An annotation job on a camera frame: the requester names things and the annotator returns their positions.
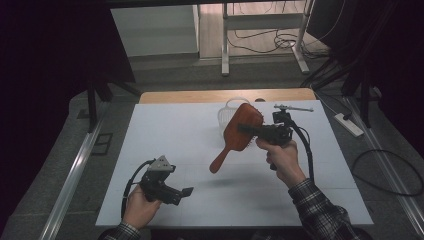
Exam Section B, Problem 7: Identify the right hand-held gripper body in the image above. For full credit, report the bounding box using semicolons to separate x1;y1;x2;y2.
263;103;314;146

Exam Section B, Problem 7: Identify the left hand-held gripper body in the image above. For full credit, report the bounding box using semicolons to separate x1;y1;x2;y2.
139;155;177;203

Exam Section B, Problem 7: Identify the brown wooden hairbrush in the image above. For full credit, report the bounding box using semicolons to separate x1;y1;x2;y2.
209;102;265;174

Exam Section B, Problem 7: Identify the white plastic mesh basket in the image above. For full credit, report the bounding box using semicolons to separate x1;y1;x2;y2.
217;97;251;136

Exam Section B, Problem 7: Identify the person's right hand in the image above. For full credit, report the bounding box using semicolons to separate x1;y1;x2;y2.
255;139;307;189

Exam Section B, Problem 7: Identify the person's left hand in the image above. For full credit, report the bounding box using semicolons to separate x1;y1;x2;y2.
123;184;163;230

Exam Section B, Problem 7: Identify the white table cover sheet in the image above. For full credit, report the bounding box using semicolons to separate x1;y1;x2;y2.
95;99;374;228

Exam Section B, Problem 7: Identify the white power strip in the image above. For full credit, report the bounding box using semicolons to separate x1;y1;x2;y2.
334;113;365;138

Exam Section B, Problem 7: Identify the black metal stand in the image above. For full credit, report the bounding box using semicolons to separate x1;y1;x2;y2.
84;79;143;134
301;56;383;129

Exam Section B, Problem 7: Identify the white cabinet panel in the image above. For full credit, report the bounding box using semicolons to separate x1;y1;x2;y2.
110;4;200;58

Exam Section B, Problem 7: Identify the dark curtain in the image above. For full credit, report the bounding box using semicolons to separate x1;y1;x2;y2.
0;0;136;231
306;0;424;158

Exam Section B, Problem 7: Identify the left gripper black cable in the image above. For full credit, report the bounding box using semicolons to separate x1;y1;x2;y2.
120;159;156;219

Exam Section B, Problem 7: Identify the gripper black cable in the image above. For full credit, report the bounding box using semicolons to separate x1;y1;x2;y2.
285;116;316;183
120;159;156;219

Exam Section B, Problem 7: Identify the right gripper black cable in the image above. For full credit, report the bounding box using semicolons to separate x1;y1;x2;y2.
285;116;316;183

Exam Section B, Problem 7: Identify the black rectangular floor frame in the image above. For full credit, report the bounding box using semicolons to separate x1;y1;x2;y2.
90;132;114;157

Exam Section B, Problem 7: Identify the metal floor rail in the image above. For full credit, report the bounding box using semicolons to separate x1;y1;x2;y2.
343;96;424;238
39;119;104;240

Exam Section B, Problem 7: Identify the white desk frame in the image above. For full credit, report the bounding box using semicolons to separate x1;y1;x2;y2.
221;0;316;77

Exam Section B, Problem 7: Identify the tangle of floor cables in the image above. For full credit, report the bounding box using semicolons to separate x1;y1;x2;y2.
227;28;329;60

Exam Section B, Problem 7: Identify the black looped floor cable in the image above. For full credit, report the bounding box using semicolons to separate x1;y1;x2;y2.
351;148;424;198

